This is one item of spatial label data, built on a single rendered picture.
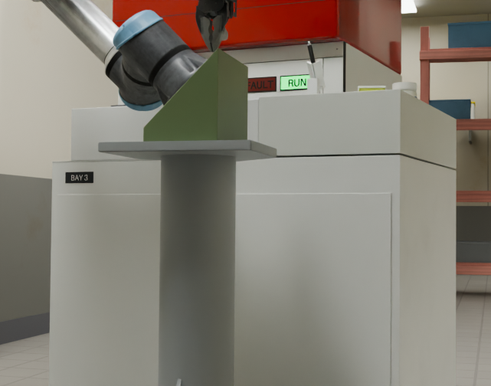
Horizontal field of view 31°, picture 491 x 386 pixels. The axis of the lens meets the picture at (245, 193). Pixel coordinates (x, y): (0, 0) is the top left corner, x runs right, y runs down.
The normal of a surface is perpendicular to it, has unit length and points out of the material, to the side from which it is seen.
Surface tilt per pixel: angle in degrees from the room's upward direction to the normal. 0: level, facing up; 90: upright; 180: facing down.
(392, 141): 90
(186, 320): 90
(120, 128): 90
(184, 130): 90
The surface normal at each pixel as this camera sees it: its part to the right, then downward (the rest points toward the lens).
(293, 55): -0.42, -0.04
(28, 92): 0.96, 0.00
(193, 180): -0.07, -0.04
